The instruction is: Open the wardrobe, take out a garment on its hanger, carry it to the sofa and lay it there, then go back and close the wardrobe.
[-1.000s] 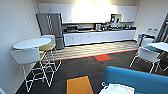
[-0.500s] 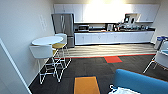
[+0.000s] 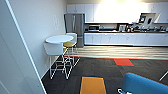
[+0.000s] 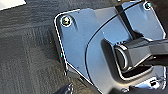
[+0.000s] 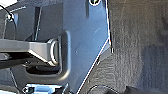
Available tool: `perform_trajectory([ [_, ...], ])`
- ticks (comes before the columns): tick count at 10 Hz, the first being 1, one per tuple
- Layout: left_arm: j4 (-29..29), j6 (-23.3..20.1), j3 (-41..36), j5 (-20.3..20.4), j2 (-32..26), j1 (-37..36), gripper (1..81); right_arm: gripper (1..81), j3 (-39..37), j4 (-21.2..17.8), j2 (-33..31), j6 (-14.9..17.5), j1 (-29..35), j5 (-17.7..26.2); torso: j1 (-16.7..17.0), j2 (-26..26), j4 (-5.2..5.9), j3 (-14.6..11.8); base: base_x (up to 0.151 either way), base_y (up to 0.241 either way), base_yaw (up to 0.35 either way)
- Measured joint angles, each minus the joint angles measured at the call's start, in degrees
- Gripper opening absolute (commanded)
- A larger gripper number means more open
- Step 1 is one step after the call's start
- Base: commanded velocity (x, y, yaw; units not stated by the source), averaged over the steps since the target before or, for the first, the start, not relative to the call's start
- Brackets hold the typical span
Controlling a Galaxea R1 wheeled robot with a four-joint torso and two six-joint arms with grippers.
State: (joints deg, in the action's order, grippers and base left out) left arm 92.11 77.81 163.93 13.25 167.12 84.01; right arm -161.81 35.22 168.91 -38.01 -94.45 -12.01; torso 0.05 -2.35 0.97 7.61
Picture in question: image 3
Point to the black microwave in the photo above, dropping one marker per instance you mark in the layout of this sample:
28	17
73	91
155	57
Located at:
94	28

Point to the white upper kitchen cabinets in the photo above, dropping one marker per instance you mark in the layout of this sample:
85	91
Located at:
80	8

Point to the white kitchen counter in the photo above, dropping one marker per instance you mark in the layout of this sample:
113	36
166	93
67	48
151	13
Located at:
126	39

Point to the white clothes hanger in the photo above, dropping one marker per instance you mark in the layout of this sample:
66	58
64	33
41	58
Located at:
119	90

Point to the steel refrigerator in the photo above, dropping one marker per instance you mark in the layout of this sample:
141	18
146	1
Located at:
74	28

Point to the yellow bar stool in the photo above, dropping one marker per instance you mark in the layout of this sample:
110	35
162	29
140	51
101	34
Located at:
69	44

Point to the black kitchen wall appliance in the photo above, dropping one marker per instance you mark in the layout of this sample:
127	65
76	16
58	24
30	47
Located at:
146	19

